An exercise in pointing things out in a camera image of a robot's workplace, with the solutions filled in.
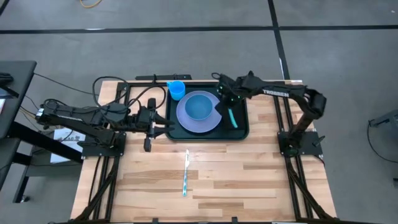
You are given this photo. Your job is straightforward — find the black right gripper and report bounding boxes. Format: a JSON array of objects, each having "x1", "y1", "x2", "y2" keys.
[{"x1": 216, "y1": 73, "x2": 249, "y2": 108}]

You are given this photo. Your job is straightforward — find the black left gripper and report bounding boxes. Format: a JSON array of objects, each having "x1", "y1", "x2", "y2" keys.
[{"x1": 126, "y1": 98, "x2": 175, "y2": 153}]

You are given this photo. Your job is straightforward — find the black plastic tray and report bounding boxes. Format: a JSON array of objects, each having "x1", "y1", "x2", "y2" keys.
[{"x1": 164, "y1": 82, "x2": 249, "y2": 142}]

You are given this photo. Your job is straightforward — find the teal-handled spoon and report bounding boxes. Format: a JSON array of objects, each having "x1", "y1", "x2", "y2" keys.
[{"x1": 228, "y1": 107, "x2": 239, "y2": 129}]

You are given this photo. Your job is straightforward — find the lilac round plate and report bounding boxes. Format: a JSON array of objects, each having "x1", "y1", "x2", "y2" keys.
[{"x1": 175, "y1": 90, "x2": 223, "y2": 134}]

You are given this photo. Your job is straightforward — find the blue bowl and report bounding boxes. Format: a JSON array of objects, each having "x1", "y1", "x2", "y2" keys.
[{"x1": 184, "y1": 94, "x2": 214, "y2": 121}]

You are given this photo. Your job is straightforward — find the blue plastic cup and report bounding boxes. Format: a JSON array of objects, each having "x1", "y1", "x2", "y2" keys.
[{"x1": 166, "y1": 80, "x2": 187, "y2": 101}]

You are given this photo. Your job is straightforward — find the black bar-shaped device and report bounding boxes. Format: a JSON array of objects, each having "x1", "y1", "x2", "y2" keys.
[{"x1": 135, "y1": 73, "x2": 193, "y2": 81}]

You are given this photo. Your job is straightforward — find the white paper sheet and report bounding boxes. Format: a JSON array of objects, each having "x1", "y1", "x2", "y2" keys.
[{"x1": 49, "y1": 127, "x2": 86, "y2": 164}]

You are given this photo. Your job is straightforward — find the black desk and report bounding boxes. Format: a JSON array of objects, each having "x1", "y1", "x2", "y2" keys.
[{"x1": 0, "y1": 60, "x2": 83, "y2": 203}]

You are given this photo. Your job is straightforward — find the grey equipment stand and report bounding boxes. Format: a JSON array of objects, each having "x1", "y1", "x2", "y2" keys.
[{"x1": 369, "y1": 108, "x2": 398, "y2": 129}]

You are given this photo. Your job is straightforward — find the teal-white-handled knife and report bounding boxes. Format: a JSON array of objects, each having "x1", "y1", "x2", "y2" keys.
[{"x1": 182, "y1": 148, "x2": 190, "y2": 197}]

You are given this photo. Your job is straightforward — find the yellow cable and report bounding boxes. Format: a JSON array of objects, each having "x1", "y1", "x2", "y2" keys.
[{"x1": 79, "y1": 0, "x2": 103, "y2": 9}]

